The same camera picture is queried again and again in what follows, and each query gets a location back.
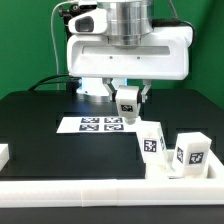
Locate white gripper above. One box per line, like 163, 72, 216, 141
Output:
67, 26, 192, 103

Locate white round stool seat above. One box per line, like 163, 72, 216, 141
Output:
145, 149, 214, 180

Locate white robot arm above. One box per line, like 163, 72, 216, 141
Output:
67, 0, 193, 102

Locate white marker sheet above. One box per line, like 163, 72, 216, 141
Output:
57, 116, 141, 134

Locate white U-shaped fence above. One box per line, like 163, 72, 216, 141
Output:
0, 153, 224, 208

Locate black cables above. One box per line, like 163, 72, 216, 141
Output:
27, 73, 82, 92

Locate black rear camera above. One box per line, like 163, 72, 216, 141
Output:
78, 0, 97, 6

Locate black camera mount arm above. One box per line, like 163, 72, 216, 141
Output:
59, 4, 80, 19

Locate white cable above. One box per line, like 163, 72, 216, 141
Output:
50, 0, 78, 91

